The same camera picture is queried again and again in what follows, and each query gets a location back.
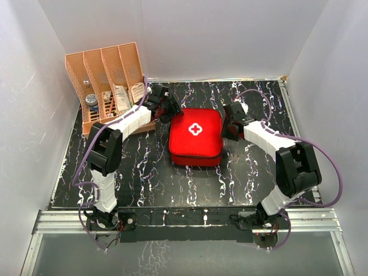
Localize red black medicine case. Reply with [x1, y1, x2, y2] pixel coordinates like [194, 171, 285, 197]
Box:
[168, 108, 223, 167]

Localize orange plastic file organizer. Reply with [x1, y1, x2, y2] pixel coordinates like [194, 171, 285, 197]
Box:
[65, 42, 144, 137]

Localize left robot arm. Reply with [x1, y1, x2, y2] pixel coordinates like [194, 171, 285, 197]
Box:
[85, 83, 182, 229]

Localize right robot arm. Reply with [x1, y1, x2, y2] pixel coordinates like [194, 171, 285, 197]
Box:
[221, 102, 322, 229]

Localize white medicine box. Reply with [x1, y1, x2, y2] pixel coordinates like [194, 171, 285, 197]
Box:
[114, 86, 131, 114]

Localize small medicine boxes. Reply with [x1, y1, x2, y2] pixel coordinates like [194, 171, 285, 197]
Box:
[103, 91, 116, 118]

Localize oval blister card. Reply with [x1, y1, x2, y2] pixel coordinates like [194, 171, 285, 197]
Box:
[131, 82, 145, 103]

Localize round blue tin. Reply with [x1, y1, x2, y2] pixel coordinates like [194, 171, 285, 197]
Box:
[85, 93, 99, 112]

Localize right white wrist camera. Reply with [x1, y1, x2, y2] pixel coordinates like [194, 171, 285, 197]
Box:
[239, 101, 249, 115]

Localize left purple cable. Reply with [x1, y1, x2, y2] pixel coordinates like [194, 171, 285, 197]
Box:
[71, 75, 149, 254]

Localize purple cable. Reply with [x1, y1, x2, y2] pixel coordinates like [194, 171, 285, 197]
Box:
[71, 75, 149, 254]
[234, 89, 344, 252]

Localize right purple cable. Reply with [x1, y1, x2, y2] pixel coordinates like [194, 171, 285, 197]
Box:
[234, 89, 344, 252]

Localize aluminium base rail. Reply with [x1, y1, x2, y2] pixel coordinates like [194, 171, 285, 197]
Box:
[21, 209, 355, 275]

